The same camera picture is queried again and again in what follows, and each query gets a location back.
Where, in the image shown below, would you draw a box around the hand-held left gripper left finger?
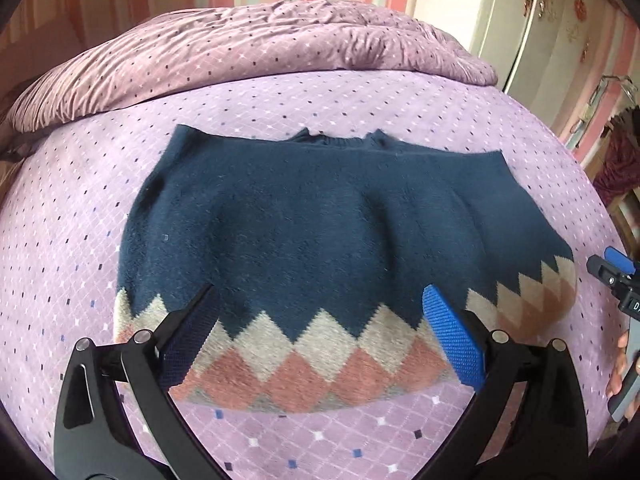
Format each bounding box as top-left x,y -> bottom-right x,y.
52,284 -> 236,480

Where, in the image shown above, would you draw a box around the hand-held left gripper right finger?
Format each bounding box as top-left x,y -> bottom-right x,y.
421,284 -> 591,480

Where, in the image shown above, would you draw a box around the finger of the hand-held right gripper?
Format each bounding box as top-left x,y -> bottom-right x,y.
604,246 -> 639,278
586,255 -> 624,287

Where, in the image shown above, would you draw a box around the navy diamond-pattern knit sweater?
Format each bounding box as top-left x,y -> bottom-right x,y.
114,127 -> 579,415

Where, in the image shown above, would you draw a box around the metal clothes hanger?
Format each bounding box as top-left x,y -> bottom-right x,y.
594,74 -> 640,112

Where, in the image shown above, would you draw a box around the person's right hand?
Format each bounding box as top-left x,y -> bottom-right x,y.
605,330 -> 633,400

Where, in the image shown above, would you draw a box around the wooden chair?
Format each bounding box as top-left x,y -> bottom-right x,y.
606,189 -> 640,243

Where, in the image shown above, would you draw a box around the dark red cloth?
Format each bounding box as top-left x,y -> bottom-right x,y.
594,106 -> 640,207

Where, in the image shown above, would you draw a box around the purple dotted bed sheet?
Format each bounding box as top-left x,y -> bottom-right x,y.
0,67 -> 637,480

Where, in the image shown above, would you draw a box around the white wardrobe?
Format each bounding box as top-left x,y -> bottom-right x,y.
472,0 -> 640,142

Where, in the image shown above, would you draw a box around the purple dotted quilt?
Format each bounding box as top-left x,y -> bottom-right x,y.
7,0 -> 501,134

